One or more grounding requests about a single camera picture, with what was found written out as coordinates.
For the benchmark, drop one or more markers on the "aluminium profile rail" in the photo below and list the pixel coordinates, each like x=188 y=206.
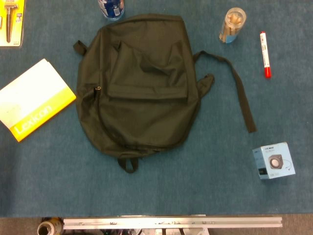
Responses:
x=171 y=222

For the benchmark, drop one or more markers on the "light blue speaker box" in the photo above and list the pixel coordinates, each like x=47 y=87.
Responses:
x=275 y=161

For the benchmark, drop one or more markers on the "yellow razor blister pack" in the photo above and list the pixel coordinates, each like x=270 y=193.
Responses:
x=11 y=22

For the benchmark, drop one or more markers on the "red and white marker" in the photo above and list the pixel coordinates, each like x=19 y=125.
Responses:
x=265 y=52

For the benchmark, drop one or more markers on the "brown tape roll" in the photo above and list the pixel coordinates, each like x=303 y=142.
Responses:
x=47 y=227

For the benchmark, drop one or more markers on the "black fabric backpack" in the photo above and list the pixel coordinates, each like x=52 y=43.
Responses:
x=146 y=110

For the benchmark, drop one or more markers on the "clear jar of wooden sticks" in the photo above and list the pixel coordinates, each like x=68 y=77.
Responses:
x=232 y=25

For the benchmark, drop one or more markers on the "white and yellow Lexicon book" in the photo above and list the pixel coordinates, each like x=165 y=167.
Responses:
x=31 y=98

